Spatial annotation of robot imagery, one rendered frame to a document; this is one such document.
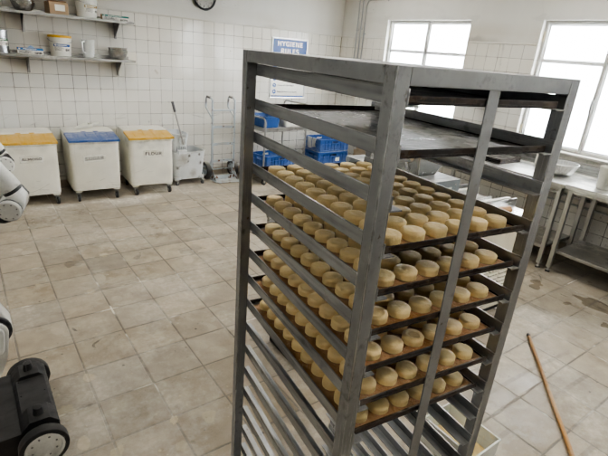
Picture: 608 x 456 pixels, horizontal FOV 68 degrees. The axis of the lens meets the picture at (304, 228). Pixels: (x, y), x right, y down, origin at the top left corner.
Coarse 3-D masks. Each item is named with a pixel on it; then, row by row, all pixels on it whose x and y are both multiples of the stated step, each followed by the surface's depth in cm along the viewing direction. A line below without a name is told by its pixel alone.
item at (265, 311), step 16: (272, 320) 140; (288, 336) 131; (304, 352) 124; (304, 368) 120; (320, 384) 115; (448, 384) 119; (464, 384) 120; (336, 400) 109; (384, 400) 109; (400, 400) 109; (416, 400) 113; (368, 416) 106; (384, 416) 106
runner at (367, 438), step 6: (360, 432) 171; (366, 432) 170; (366, 438) 169; (372, 438) 167; (366, 444) 166; (372, 444) 166; (378, 444) 164; (372, 450) 164; (378, 450) 164; (384, 450) 161
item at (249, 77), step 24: (240, 168) 131; (240, 192) 133; (240, 216) 136; (240, 240) 138; (240, 264) 140; (240, 288) 144; (240, 312) 147; (240, 336) 150; (240, 360) 154; (240, 384) 158; (240, 408) 162; (240, 432) 167
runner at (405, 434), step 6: (396, 420) 152; (390, 426) 152; (396, 426) 152; (402, 426) 150; (396, 432) 149; (402, 432) 149; (408, 432) 148; (402, 438) 147; (408, 438) 148; (408, 444) 145; (420, 444) 143; (420, 450) 143; (426, 450) 141
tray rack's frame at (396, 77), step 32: (288, 64) 99; (320, 64) 88; (352, 64) 79; (384, 64) 72; (416, 64) 119; (384, 96) 72; (384, 128) 73; (480, 128) 84; (384, 160) 74; (480, 160) 87; (544, 160) 97; (384, 192) 77; (544, 192) 99; (384, 224) 79; (448, 288) 96; (512, 288) 108; (352, 320) 88; (352, 352) 89; (352, 384) 91; (352, 416) 95; (416, 416) 109; (480, 416) 123; (416, 448) 114
